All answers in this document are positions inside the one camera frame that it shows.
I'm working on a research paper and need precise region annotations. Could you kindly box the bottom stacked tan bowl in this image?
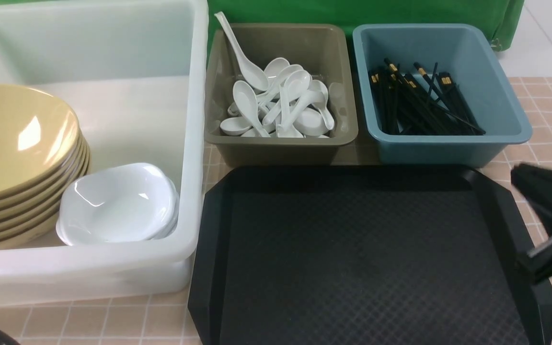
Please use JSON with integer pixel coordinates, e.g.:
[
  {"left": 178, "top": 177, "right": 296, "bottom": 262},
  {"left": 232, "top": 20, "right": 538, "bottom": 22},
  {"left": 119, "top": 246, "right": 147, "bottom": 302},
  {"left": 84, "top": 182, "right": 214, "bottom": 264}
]
[{"left": 0, "top": 160, "right": 92, "bottom": 250}]

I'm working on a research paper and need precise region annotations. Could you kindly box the slanted black chopstick in bin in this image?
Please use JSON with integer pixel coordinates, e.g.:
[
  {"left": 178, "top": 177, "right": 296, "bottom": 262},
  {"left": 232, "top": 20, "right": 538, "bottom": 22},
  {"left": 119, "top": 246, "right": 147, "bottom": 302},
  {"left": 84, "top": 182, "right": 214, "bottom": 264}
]
[{"left": 427, "top": 62, "right": 440, "bottom": 103}]

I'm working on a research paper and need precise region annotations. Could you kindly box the white spoon right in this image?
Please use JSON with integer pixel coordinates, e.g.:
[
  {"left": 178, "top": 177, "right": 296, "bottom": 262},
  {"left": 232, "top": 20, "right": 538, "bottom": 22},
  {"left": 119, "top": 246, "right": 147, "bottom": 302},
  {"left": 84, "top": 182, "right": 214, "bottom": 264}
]
[{"left": 309, "top": 79, "right": 335, "bottom": 131}]

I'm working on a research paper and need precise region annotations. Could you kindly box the white spoon centre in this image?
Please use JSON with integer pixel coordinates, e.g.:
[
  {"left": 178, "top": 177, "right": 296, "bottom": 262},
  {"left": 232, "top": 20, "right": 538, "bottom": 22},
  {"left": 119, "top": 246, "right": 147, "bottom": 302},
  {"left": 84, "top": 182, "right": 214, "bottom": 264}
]
[{"left": 262, "top": 70, "right": 312, "bottom": 127}]

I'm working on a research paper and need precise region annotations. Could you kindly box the upright white spoon in bin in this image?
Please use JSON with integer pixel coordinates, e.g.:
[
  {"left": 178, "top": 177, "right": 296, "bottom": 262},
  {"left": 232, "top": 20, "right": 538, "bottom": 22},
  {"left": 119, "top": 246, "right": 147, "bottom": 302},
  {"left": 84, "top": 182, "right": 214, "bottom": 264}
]
[{"left": 214, "top": 12, "right": 269, "bottom": 92}]

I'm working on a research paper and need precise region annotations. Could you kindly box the white square dish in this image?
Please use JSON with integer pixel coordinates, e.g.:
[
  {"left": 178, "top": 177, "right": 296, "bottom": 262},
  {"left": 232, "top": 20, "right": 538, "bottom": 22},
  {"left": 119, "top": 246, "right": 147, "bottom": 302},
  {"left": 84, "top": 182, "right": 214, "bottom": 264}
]
[
  {"left": 56, "top": 163, "right": 180, "bottom": 245},
  {"left": 155, "top": 195, "right": 180, "bottom": 239},
  {"left": 59, "top": 178, "right": 178, "bottom": 245}
]

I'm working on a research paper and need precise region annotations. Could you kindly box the white spoon low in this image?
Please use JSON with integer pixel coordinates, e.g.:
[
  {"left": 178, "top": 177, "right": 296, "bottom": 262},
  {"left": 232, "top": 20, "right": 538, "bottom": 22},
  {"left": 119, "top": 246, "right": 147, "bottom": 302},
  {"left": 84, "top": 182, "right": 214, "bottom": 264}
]
[
  {"left": 293, "top": 108, "right": 329, "bottom": 136},
  {"left": 219, "top": 116, "right": 252, "bottom": 136}
]

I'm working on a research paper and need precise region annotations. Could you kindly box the large white plastic tub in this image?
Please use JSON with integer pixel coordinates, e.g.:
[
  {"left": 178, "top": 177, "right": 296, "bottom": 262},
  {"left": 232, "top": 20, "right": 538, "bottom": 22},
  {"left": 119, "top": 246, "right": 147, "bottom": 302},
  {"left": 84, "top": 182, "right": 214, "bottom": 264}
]
[{"left": 0, "top": 0, "right": 209, "bottom": 307}]

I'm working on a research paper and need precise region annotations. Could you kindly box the olive plastic spoon bin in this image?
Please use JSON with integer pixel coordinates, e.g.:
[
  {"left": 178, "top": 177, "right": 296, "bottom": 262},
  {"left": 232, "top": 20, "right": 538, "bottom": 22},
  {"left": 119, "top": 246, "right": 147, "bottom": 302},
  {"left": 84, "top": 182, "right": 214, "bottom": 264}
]
[{"left": 204, "top": 23, "right": 358, "bottom": 168}]

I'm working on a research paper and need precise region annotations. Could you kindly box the green cloth backdrop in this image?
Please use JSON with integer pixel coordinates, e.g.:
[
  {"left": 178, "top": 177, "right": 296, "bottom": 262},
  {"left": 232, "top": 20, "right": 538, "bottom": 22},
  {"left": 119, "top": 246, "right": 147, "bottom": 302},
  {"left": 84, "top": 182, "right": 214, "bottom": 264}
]
[{"left": 0, "top": 0, "right": 526, "bottom": 58}]

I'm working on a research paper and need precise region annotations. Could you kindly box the black plastic serving tray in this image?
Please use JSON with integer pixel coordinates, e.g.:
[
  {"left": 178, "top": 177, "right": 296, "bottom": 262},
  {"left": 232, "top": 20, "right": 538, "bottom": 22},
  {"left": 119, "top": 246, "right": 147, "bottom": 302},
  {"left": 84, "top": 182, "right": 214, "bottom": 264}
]
[{"left": 188, "top": 165, "right": 552, "bottom": 345}]

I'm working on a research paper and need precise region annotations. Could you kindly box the white spoon low right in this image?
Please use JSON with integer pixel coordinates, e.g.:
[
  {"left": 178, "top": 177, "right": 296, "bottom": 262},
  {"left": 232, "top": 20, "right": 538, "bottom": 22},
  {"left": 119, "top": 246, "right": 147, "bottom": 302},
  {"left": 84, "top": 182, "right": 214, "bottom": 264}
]
[{"left": 293, "top": 108, "right": 329, "bottom": 136}]

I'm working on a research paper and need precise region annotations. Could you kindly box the tan noodle bowl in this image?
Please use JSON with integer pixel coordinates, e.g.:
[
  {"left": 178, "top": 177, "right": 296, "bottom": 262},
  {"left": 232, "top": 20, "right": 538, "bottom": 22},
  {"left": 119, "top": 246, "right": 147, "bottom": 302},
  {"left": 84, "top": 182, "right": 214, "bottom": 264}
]
[{"left": 0, "top": 84, "right": 81, "bottom": 197}]

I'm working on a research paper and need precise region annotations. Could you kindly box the white ceramic soup spoon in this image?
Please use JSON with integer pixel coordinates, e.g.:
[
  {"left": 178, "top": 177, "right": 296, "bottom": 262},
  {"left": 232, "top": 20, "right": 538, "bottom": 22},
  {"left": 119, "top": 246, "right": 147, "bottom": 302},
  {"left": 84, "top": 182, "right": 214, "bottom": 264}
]
[{"left": 276, "top": 90, "right": 328, "bottom": 131}]

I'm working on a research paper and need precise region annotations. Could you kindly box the white spoon low left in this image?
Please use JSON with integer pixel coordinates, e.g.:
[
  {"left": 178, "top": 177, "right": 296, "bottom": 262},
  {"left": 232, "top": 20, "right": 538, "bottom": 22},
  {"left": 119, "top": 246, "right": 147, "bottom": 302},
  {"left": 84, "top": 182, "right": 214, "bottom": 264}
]
[{"left": 219, "top": 116, "right": 252, "bottom": 136}]

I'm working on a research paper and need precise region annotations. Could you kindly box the white spoon front left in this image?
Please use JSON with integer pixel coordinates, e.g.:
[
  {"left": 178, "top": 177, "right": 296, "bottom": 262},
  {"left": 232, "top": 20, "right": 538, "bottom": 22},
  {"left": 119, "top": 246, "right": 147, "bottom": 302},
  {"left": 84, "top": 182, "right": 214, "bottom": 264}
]
[{"left": 232, "top": 80, "right": 270, "bottom": 138}]

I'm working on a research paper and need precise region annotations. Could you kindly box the blue plastic chopstick bin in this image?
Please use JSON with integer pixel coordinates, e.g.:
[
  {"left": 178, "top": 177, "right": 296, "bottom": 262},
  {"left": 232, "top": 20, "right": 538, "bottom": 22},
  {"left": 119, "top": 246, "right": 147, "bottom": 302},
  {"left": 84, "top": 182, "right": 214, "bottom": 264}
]
[{"left": 352, "top": 23, "right": 532, "bottom": 168}]

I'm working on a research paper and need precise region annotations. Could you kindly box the black chopstick gold tip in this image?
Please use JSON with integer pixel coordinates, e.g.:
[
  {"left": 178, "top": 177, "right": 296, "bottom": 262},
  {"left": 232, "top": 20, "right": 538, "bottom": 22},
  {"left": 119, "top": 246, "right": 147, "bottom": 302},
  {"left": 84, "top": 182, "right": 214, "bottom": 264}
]
[
  {"left": 384, "top": 57, "right": 449, "bottom": 135},
  {"left": 413, "top": 61, "right": 471, "bottom": 135}
]

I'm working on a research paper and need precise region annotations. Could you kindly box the white square dish in tub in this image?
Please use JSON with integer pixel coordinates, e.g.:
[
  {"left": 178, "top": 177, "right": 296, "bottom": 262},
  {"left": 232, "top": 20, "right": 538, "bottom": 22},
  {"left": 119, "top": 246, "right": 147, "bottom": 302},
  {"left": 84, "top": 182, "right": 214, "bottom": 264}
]
[{"left": 155, "top": 195, "right": 180, "bottom": 239}]

